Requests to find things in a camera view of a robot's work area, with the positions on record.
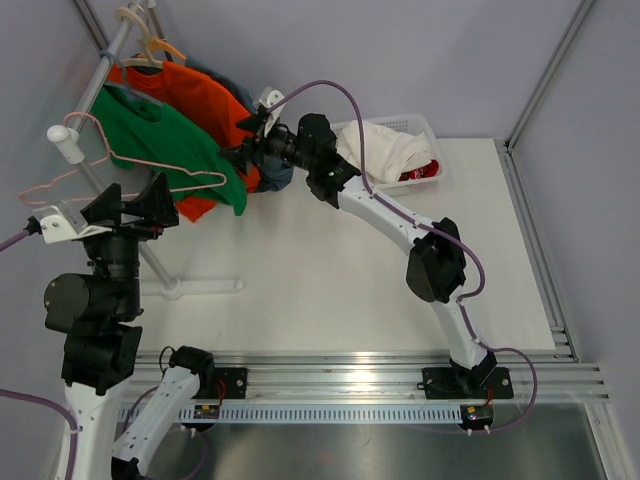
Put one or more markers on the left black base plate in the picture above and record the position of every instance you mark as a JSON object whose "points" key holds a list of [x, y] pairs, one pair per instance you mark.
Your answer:
{"points": [[226, 383]]}

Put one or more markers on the white t shirt red print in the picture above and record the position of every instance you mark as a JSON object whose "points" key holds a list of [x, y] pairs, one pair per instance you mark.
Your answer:
{"points": [[393, 156]]}

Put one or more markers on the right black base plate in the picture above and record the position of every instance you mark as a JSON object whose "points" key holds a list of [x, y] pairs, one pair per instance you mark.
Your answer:
{"points": [[440, 383]]}

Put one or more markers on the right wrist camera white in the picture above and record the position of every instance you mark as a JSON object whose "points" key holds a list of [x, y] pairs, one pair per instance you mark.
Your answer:
{"points": [[272, 100]]}

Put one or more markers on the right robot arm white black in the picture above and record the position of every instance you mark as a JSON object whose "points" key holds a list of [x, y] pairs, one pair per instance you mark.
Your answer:
{"points": [[436, 256]]}

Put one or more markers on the green t shirt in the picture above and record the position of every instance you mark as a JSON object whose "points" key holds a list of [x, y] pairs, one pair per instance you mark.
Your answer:
{"points": [[198, 177]]}

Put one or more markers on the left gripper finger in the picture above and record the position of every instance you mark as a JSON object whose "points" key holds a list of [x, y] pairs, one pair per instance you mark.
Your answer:
{"points": [[107, 208], [155, 206]]}

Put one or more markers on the blue grey t shirt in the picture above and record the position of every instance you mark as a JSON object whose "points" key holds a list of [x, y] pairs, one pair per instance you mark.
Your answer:
{"points": [[275, 174]]}

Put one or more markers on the orange t shirt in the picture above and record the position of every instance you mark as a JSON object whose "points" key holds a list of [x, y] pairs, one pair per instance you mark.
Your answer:
{"points": [[201, 99]]}

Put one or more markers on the white plastic basket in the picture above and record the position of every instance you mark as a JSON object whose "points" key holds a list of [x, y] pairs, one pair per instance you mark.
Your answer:
{"points": [[350, 145]]}

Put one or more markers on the beige hanger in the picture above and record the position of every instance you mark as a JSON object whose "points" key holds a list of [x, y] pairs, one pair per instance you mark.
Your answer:
{"points": [[147, 59]]}

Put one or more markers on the orange hanger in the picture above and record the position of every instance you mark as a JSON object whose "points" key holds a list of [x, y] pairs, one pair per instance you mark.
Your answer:
{"points": [[156, 44]]}

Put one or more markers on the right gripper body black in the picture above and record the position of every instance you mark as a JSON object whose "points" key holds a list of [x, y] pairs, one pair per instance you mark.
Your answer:
{"points": [[278, 146]]}

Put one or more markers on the aluminium mounting rail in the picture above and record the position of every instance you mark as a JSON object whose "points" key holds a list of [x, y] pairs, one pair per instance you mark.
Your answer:
{"points": [[390, 377]]}

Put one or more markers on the blue hanger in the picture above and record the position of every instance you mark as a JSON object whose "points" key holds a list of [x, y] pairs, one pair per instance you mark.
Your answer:
{"points": [[125, 86]]}

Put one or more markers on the white slotted cable duct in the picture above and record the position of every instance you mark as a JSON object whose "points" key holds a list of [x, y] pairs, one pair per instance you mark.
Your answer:
{"points": [[240, 413]]}

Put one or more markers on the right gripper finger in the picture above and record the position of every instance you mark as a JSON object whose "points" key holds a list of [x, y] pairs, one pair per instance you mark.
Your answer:
{"points": [[258, 122], [240, 157]]}

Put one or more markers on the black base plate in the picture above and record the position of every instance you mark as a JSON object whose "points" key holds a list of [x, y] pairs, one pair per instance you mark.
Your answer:
{"points": [[226, 383], [440, 383]]}

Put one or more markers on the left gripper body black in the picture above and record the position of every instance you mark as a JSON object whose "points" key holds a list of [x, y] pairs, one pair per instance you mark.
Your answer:
{"points": [[132, 231]]}

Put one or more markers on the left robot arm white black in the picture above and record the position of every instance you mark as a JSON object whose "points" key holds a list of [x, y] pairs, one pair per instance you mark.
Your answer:
{"points": [[95, 313]]}

